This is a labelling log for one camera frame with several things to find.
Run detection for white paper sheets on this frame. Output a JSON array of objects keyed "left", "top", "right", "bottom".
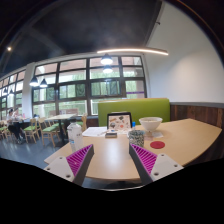
[{"left": 81, "top": 126, "right": 108, "bottom": 138}]

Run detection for speckled green-white cup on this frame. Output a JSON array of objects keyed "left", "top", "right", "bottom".
[{"left": 128, "top": 129, "right": 145, "bottom": 149}]

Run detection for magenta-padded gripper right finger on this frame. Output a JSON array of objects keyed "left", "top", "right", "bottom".
[{"left": 128, "top": 143, "right": 184, "bottom": 186}]

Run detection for wooden dining table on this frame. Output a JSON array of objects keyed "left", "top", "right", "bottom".
[{"left": 44, "top": 113, "right": 78, "bottom": 146}]

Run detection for curved linear ceiling light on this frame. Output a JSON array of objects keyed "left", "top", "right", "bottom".
[{"left": 96, "top": 47, "right": 170, "bottom": 56}]

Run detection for clear plastic drink bottle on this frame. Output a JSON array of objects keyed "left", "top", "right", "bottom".
[{"left": 66, "top": 118, "right": 85, "bottom": 153}]

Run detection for white bowl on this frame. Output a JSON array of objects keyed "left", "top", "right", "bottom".
[{"left": 138, "top": 116, "right": 164, "bottom": 133}]

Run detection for person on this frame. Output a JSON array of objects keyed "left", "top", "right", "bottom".
[{"left": 6, "top": 108, "right": 26, "bottom": 144}]

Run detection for flat round red coaster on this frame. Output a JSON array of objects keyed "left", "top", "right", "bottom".
[{"left": 149, "top": 140, "right": 166, "bottom": 150}]

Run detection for wooden chairs with green seats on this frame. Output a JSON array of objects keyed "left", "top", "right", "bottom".
[{"left": 0, "top": 113, "right": 88, "bottom": 148}]

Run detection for pendant ceiling lamps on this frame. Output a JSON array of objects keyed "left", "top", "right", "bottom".
[{"left": 1, "top": 53, "right": 115, "bottom": 98}]

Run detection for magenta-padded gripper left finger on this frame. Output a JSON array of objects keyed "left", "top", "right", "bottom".
[{"left": 43, "top": 143, "right": 95, "bottom": 187}]

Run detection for dark-framed window wall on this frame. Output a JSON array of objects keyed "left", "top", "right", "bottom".
[{"left": 0, "top": 54, "right": 148, "bottom": 119}]

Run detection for small dark box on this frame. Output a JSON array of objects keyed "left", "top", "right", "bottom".
[{"left": 104, "top": 131, "right": 118, "bottom": 139}]

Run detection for black tablet with stickers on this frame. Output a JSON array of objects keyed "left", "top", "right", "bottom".
[{"left": 106, "top": 111, "right": 133, "bottom": 132}]

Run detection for green upholstered bench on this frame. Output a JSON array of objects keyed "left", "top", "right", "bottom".
[{"left": 97, "top": 97, "right": 171, "bottom": 128}]

